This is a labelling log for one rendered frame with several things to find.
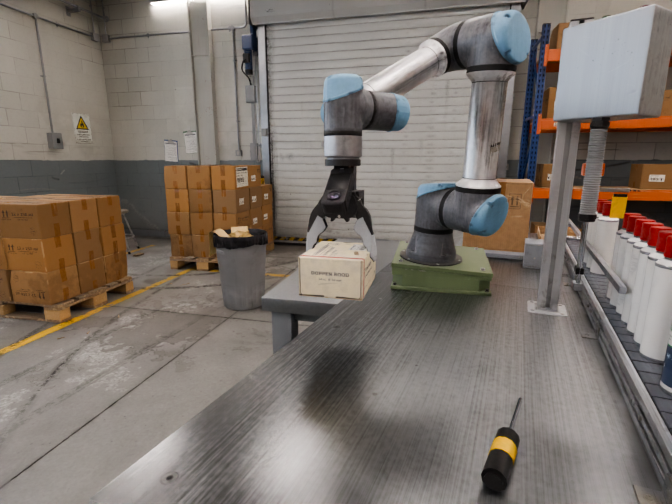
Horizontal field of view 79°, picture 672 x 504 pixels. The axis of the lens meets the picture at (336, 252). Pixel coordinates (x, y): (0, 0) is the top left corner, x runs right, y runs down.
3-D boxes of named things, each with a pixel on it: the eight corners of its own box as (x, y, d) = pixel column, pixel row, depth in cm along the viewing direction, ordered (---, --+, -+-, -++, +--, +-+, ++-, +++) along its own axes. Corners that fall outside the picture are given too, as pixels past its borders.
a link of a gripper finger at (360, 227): (389, 249, 85) (366, 212, 85) (386, 255, 80) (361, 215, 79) (377, 257, 86) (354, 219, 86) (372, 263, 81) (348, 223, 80)
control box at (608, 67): (638, 114, 77) (656, 2, 72) (551, 121, 91) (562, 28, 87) (663, 117, 82) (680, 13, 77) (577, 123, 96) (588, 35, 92)
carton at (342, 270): (362, 300, 75) (362, 261, 73) (299, 295, 78) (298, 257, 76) (375, 276, 90) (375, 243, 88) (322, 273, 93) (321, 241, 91)
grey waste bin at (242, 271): (257, 315, 323) (253, 238, 310) (208, 310, 334) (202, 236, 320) (277, 297, 364) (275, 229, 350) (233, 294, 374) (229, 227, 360)
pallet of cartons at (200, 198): (238, 273, 443) (232, 165, 417) (168, 269, 459) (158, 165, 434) (276, 250, 557) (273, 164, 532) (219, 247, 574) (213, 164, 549)
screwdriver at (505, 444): (505, 498, 46) (508, 475, 45) (478, 487, 48) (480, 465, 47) (530, 409, 62) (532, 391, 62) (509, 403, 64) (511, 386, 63)
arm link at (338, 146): (358, 135, 75) (315, 135, 77) (357, 160, 76) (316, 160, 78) (365, 137, 82) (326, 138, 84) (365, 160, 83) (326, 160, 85)
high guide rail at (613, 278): (625, 294, 79) (626, 287, 79) (617, 293, 79) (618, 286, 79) (568, 220, 175) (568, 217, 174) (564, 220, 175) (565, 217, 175)
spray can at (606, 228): (612, 277, 114) (623, 204, 110) (591, 275, 117) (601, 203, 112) (609, 272, 119) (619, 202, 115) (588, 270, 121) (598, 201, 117)
